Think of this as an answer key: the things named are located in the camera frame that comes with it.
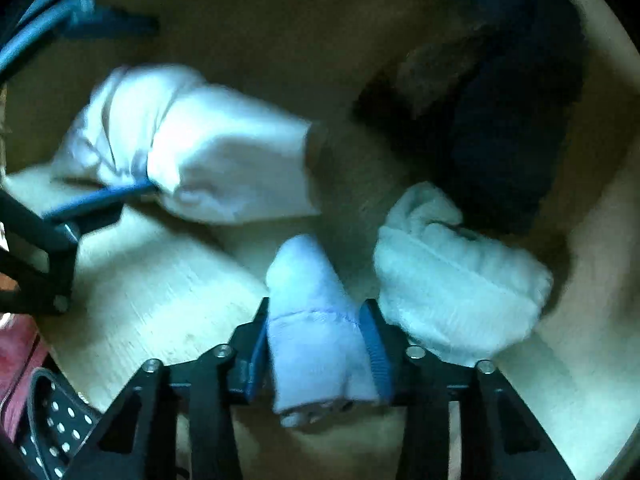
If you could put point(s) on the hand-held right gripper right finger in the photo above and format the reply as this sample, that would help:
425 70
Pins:
377 355

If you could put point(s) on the large white sock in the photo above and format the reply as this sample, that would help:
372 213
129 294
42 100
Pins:
215 160

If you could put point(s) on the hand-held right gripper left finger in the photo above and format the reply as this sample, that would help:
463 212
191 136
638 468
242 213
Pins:
250 360

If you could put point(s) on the dark red cloth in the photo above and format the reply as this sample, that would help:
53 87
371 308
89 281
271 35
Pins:
17 370

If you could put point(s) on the dark navy sock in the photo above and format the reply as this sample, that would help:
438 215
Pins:
500 135

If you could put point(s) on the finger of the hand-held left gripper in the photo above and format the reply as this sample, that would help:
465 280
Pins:
110 25
100 202

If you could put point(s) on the white fuzzy sock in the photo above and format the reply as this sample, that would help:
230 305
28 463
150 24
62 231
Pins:
450 280

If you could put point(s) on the wooden drawer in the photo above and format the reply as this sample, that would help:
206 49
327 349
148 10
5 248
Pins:
150 285

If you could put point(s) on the black perforated slipper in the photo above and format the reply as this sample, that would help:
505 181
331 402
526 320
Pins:
55 420

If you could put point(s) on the brown sock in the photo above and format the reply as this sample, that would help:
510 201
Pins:
355 175

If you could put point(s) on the white sock blue seam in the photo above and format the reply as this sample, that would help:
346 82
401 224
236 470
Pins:
315 340

